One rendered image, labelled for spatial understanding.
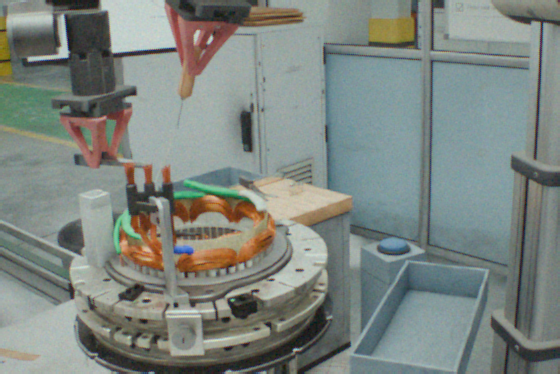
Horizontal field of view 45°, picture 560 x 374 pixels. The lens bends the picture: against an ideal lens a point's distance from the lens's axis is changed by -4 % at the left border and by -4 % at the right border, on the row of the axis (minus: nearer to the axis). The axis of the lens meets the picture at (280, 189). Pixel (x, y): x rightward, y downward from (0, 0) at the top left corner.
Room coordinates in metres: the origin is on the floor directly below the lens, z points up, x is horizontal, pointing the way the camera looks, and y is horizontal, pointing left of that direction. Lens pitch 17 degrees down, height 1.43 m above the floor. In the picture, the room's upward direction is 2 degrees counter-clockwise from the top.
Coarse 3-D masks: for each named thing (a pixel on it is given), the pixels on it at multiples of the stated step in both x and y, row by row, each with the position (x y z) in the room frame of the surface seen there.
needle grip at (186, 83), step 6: (198, 48) 0.80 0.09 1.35; (198, 54) 0.80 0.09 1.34; (198, 60) 0.80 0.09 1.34; (186, 72) 0.80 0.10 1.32; (180, 78) 0.81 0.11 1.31; (186, 78) 0.80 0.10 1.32; (192, 78) 0.80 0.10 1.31; (180, 84) 0.81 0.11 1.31; (186, 84) 0.80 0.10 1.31; (192, 84) 0.81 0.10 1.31; (180, 90) 0.80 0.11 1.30; (186, 90) 0.80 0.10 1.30; (192, 90) 0.81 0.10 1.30; (186, 96) 0.81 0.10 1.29
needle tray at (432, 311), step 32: (416, 288) 0.83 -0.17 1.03; (448, 288) 0.81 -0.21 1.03; (480, 288) 0.74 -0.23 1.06; (384, 320) 0.72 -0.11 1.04; (416, 320) 0.74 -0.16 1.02; (448, 320) 0.74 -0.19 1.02; (480, 320) 0.73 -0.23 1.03; (352, 352) 0.61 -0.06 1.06; (384, 352) 0.67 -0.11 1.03; (416, 352) 0.67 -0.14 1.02; (448, 352) 0.67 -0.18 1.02
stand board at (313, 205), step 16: (272, 192) 1.15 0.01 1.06; (288, 192) 1.14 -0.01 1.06; (304, 192) 1.14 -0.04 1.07; (320, 192) 1.14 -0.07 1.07; (336, 192) 1.13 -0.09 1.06; (272, 208) 1.06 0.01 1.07; (288, 208) 1.06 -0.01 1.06; (304, 208) 1.06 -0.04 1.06; (320, 208) 1.06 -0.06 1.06; (336, 208) 1.08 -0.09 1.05; (304, 224) 1.03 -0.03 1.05
